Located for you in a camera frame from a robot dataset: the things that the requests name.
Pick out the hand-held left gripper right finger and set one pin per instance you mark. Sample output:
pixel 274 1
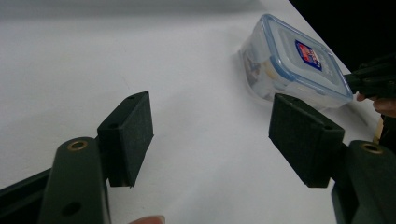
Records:
pixel 303 140

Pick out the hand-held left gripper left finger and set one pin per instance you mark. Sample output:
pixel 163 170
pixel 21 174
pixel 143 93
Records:
pixel 129 137

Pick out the small clear plastic food container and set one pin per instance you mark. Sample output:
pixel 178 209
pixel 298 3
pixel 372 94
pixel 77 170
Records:
pixel 295 62

